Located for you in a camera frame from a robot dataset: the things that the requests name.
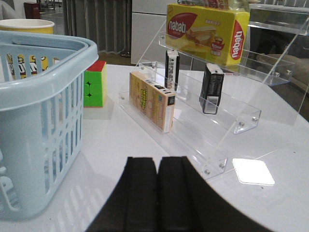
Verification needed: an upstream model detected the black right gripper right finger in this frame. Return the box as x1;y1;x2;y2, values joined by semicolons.
158;157;257;232

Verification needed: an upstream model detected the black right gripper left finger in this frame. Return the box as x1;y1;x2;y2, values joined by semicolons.
86;157;157;232

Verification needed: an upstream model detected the black tissue pack front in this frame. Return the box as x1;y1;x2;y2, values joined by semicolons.
199;63;225;115

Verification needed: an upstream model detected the black tissue pack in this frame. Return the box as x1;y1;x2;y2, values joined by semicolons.
199;63;225;115
165;49;180;91

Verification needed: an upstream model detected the black tissue pack rear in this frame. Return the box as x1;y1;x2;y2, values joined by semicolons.
165;49;180;91

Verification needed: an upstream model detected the light blue plastic basket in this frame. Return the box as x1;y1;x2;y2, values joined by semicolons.
0;31;98;220

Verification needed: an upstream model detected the white square sticker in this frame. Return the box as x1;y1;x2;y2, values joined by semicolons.
232;158;275;186

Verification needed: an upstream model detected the clear acrylic shelf right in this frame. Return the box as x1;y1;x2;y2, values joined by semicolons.
119;1;309;184

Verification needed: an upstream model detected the beige small carton box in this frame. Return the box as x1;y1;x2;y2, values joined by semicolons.
129;71;176;132

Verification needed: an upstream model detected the colourful puzzle cube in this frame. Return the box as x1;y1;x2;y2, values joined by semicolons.
84;60;107;107

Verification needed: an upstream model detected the yellow nabati wafer box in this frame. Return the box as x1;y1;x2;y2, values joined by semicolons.
166;3;250;66

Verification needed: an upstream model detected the white cabinet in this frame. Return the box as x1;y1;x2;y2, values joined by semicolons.
131;0;176;64

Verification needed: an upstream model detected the yellow paper cup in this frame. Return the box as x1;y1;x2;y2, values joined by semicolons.
0;18;55;80

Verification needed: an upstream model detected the red box in background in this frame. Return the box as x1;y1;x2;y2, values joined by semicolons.
24;2;41;19

